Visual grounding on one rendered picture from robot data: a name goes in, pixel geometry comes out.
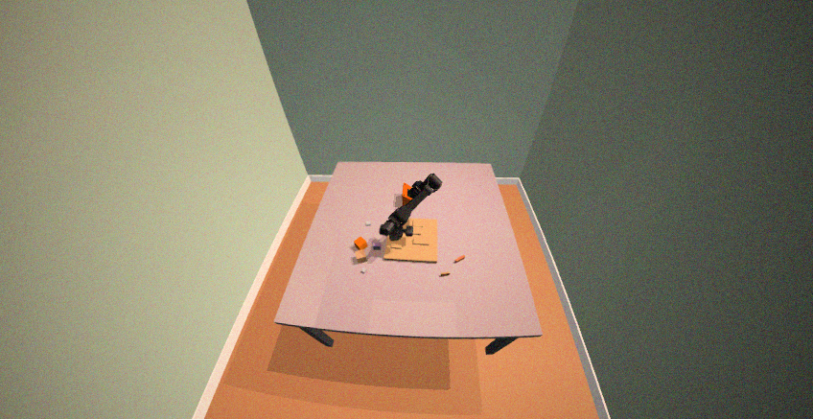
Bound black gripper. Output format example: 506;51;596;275
379;225;413;237

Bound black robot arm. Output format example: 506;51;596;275
379;174;443;241

